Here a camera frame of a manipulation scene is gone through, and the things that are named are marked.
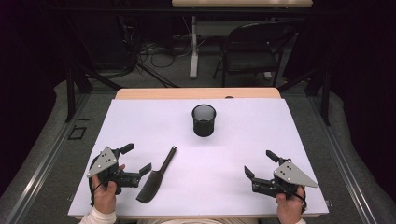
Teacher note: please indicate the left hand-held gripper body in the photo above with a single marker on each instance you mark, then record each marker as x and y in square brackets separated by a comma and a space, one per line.
[102, 162]

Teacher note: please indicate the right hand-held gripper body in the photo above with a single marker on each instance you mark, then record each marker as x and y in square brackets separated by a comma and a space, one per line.
[294, 175]

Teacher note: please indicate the black comb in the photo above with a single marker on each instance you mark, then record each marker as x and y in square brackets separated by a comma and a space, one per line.
[154, 183]

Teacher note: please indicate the black mesh cup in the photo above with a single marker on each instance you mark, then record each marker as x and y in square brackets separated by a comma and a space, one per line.
[204, 124]

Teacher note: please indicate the person's right hand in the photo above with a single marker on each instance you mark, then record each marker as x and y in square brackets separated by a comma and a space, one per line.
[289, 208]

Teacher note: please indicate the person's left hand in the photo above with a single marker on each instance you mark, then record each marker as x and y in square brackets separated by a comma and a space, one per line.
[104, 199]

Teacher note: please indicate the white foam board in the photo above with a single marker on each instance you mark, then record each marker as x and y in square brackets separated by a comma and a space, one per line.
[202, 161]

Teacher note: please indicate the light wooden table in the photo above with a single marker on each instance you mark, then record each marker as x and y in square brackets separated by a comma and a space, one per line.
[155, 93]

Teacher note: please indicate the black metal stand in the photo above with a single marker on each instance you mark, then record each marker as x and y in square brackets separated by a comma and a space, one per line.
[326, 99]
[70, 93]

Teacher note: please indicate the black folding chair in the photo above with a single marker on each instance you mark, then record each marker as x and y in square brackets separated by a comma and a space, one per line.
[252, 62]

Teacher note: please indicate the white-legged desk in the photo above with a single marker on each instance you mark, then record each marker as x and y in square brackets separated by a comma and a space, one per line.
[194, 56]

